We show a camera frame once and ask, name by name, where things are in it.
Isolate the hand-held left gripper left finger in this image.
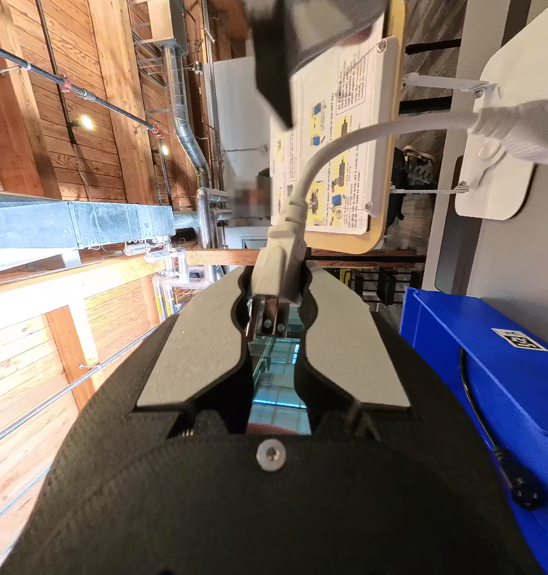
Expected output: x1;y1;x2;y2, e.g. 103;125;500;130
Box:
136;266;256;434

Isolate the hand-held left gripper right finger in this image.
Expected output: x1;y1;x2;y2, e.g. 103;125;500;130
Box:
294;263;411;434

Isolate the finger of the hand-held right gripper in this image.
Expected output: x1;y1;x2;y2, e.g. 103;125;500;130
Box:
285;0;389;77

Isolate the blue plastic bin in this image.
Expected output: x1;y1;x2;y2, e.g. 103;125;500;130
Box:
400;287;548;575

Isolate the white power cord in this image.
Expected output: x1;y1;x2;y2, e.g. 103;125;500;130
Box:
290;110;481;207

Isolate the white power plug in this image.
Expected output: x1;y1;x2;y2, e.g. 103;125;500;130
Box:
245;198;310;344

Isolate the black power cord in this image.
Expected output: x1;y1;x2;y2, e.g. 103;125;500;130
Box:
458;346;499;450

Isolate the white cord connector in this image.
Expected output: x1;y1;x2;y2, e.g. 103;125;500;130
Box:
467;99;548;176

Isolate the wooden document board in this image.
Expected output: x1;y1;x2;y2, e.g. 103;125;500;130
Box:
301;0;407;254

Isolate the printed instruction sheet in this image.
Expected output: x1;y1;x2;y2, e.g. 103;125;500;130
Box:
270;13;387;234

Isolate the black and white sneaker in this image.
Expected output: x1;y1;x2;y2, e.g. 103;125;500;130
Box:
402;145;436;185

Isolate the black sprinkler pipe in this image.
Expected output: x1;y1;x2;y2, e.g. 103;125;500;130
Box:
0;42;161;134

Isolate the spiral metal duct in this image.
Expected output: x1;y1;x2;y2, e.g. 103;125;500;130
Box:
162;45;212;180

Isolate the rectangular metal duct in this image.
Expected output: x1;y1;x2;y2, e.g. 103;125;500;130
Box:
0;200;176;250

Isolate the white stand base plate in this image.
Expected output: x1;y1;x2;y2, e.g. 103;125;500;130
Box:
454;0;548;221

